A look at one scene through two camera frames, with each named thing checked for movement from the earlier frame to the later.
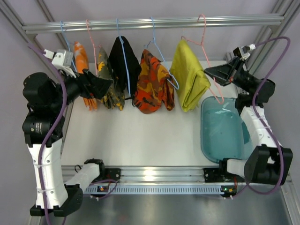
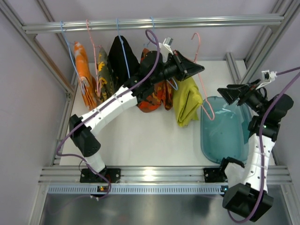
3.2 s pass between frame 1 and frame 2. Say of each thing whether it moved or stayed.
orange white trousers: stayed
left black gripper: moved
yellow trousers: moved
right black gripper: moved
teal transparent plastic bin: stayed
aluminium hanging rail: stayed
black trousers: stayed
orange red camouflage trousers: stayed
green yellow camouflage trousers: stayed
